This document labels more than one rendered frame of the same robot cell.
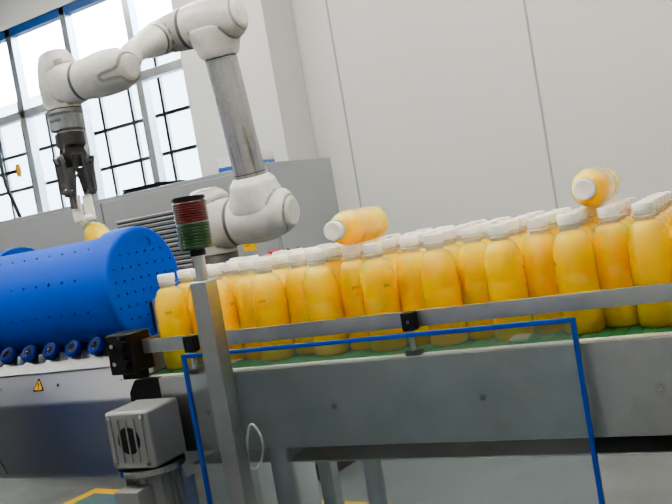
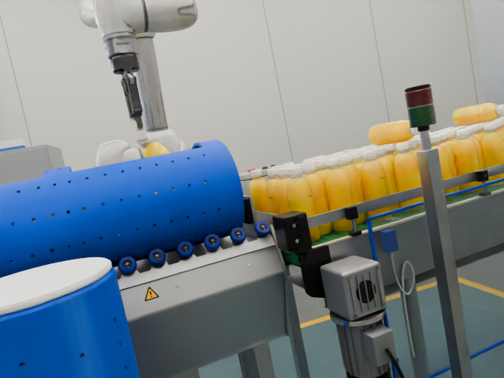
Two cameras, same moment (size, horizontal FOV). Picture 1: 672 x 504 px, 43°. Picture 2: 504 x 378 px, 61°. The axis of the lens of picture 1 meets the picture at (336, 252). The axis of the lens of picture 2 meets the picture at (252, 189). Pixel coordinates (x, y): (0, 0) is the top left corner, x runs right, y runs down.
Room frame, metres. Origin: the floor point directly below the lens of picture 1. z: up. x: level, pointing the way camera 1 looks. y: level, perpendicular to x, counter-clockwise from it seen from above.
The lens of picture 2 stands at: (1.22, 1.36, 1.19)
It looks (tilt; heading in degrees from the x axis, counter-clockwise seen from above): 5 degrees down; 312
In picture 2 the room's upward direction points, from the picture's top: 11 degrees counter-clockwise
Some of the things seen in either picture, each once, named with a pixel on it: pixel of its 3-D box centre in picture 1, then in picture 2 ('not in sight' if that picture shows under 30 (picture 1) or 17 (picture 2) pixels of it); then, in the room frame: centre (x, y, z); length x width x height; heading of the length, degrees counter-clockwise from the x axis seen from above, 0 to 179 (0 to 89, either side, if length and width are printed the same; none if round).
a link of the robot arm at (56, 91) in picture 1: (62, 79); (118, 8); (2.26, 0.62, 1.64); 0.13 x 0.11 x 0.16; 64
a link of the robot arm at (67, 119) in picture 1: (66, 121); (121, 48); (2.27, 0.63, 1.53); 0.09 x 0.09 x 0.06
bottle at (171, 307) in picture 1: (174, 323); (301, 207); (1.93, 0.39, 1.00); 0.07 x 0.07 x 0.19
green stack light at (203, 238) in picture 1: (194, 236); (421, 116); (1.61, 0.25, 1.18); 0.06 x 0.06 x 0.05
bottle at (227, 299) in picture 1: (221, 318); (340, 196); (1.87, 0.27, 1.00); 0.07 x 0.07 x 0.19
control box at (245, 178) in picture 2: not in sight; (265, 181); (2.27, 0.12, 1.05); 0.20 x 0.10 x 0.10; 63
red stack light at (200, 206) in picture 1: (190, 212); (418, 98); (1.61, 0.25, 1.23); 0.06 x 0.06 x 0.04
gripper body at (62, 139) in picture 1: (72, 149); (127, 74); (2.27, 0.63, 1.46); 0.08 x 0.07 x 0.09; 153
